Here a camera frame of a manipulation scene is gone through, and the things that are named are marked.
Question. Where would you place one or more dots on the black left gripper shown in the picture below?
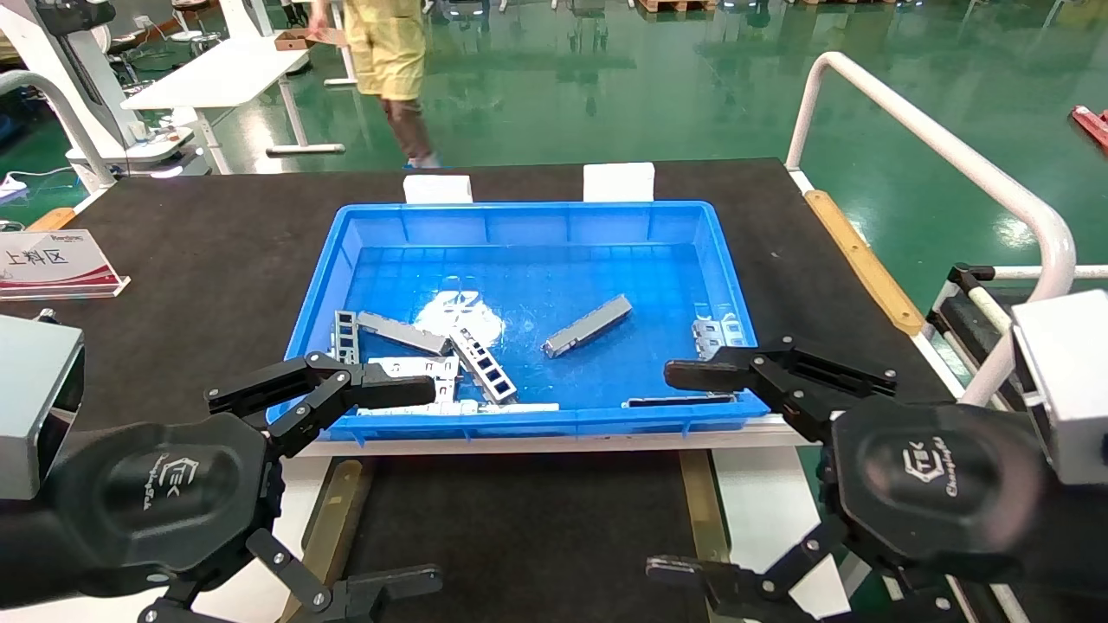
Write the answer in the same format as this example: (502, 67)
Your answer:
(164, 493)

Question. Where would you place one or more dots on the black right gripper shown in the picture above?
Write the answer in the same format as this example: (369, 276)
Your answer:
(935, 484)

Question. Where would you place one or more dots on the grey metal bar part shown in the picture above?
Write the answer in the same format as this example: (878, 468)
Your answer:
(589, 325)

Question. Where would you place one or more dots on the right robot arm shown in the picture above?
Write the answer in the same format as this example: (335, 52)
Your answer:
(1082, 536)

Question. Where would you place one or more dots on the narrow metal ladder part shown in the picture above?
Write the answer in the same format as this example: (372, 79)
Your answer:
(337, 337)

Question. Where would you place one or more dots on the metal ladder-shaped part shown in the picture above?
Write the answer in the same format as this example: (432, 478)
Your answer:
(461, 339)

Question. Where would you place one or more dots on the brass tray edge strip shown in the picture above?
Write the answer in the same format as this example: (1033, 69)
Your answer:
(338, 519)
(701, 502)

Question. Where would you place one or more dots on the dark thin metal bar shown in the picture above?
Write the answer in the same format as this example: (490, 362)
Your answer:
(675, 401)

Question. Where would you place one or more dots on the flat grey metal bar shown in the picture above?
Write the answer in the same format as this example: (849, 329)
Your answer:
(402, 332)

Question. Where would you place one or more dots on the long wooden edge strip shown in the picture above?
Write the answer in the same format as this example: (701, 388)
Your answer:
(857, 255)

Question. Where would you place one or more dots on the large black table mat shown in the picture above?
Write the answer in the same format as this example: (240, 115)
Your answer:
(173, 285)

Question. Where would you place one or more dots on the blue plastic bin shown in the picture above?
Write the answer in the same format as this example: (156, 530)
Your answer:
(606, 260)

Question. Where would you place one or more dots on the white foam block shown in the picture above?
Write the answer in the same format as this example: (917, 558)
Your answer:
(618, 182)
(437, 189)

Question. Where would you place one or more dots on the white tubular railing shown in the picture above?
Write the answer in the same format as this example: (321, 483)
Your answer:
(952, 151)

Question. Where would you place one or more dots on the acrylic sign with red print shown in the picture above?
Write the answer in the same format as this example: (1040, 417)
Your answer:
(52, 260)

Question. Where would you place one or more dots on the short wooden edge strip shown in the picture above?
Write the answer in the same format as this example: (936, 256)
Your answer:
(52, 220)

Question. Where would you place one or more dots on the white table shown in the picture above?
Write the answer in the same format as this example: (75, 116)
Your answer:
(216, 73)

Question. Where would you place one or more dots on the person in yellow coat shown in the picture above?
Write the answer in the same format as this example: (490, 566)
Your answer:
(389, 43)

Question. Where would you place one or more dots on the open cardboard box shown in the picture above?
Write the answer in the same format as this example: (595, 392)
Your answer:
(294, 40)

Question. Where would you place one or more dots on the red floor object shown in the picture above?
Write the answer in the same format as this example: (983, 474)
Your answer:
(1092, 125)

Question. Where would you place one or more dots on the grey tubular railing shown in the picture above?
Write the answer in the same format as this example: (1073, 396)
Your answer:
(61, 104)

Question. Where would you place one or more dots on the wooden pallet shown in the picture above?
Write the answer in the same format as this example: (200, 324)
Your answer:
(675, 4)

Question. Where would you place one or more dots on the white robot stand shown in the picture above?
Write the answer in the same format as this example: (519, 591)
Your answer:
(61, 69)

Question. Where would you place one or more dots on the notched grey metal bracket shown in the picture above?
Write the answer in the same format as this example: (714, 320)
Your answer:
(714, 333)

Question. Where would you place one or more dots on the black cart frame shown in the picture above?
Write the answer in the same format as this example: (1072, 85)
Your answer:
(961, 320)

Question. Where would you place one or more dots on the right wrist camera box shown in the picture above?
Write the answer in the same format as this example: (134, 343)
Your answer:
(1073, 381)

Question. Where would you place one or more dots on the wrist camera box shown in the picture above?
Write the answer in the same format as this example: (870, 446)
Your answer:
(1073, 381)
(35, 389)

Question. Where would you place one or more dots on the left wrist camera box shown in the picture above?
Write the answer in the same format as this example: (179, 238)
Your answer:
(35, 389)

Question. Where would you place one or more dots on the white table frame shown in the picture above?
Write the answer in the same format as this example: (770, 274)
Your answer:
(342, 61)

